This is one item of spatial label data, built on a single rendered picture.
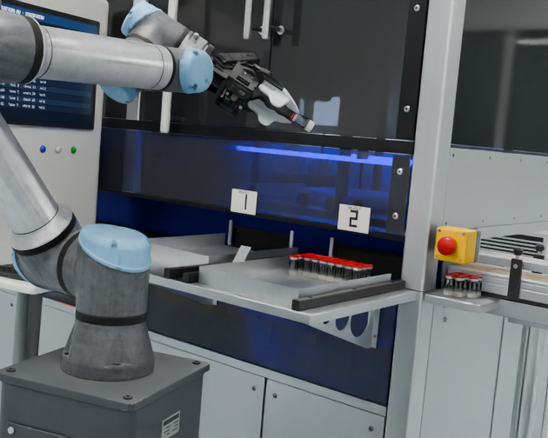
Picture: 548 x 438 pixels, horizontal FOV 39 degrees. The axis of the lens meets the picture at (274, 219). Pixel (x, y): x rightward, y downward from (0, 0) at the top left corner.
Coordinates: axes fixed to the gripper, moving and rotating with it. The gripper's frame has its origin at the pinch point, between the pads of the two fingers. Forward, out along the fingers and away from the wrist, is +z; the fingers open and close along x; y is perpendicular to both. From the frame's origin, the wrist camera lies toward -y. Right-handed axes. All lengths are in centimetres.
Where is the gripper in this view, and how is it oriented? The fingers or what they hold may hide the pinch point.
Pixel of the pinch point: (290, 112)
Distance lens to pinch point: 153.1
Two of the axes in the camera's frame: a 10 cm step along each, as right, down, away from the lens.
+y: -2.3, 5.7, -7.9
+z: 8.4, 5.3, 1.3
